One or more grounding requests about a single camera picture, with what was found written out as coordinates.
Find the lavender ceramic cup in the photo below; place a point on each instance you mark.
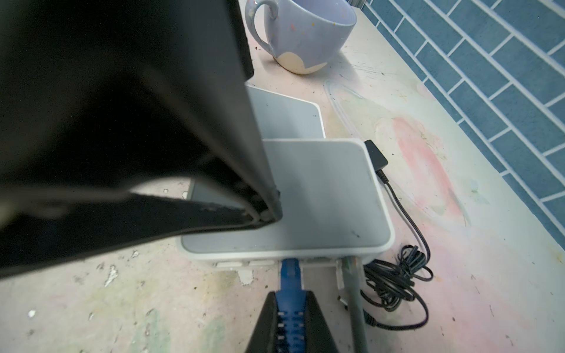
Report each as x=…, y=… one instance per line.
x=302, y=36

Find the black power adapter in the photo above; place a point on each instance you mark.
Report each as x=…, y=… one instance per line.
x=379, y=161

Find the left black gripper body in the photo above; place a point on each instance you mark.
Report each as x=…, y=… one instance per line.
x=78, y=123

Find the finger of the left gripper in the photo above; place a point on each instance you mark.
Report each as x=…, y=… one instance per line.
x=51, y=234
x=201, y=62

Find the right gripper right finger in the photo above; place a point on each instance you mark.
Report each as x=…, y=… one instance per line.
x=318, y=337

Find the grey ethernet cable long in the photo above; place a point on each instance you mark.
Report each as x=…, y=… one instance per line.
x=352, y=271

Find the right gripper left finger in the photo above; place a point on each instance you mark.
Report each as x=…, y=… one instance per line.
x=264, y=336

